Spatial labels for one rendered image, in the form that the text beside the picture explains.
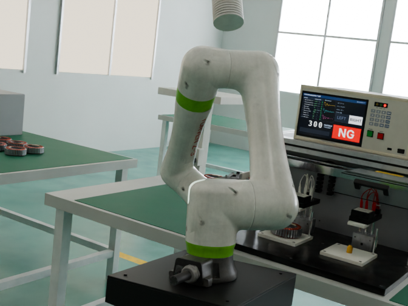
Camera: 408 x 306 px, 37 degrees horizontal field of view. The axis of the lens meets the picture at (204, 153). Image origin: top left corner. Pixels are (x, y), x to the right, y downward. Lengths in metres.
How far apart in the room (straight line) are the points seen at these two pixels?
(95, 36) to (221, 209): 6.33
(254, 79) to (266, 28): 7.87
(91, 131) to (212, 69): 6.22
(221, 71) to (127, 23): 6.46
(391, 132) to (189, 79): 0.81
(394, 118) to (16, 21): 5.26
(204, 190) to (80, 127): 6.26
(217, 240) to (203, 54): 0.51
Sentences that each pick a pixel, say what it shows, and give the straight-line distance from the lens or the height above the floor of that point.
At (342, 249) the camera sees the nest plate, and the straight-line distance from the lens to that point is 2.22.
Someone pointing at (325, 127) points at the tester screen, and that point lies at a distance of 2.31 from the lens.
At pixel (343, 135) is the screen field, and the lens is 2.28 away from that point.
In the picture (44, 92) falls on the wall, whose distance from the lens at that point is 7.26.
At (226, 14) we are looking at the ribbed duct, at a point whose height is 1.60.
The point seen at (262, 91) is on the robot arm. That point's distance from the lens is 1.72.
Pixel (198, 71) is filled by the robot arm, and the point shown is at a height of 1.34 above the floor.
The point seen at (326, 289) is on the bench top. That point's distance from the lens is 1.96.
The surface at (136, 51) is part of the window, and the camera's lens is 8.33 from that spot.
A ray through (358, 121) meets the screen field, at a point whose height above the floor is 1.22.
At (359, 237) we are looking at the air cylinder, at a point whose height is 0.81.
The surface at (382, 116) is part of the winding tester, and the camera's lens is 2.23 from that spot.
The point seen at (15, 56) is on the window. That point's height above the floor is 1.13.
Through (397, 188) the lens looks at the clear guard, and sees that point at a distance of 1.98.
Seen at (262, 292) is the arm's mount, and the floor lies 0.84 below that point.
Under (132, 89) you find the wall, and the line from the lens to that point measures 8.34.
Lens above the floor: 1.38
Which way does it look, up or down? 9 degrees down
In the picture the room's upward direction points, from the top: 7 degrees clockwise
